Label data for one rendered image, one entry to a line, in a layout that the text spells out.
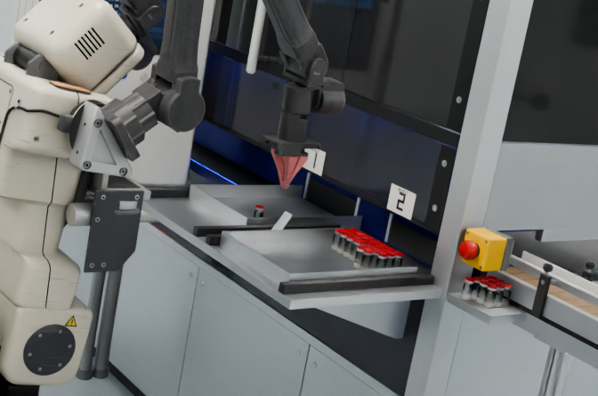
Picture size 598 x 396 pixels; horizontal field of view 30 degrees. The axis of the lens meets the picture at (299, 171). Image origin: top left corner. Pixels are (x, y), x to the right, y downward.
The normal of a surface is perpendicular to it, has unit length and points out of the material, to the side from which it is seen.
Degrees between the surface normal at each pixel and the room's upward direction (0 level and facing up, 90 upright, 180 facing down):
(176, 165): 90
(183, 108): 94
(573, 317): 90
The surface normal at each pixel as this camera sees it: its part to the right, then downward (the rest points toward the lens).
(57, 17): -0.47, -0.65
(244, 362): -0.81, -0.01
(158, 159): 0.54, 0.29
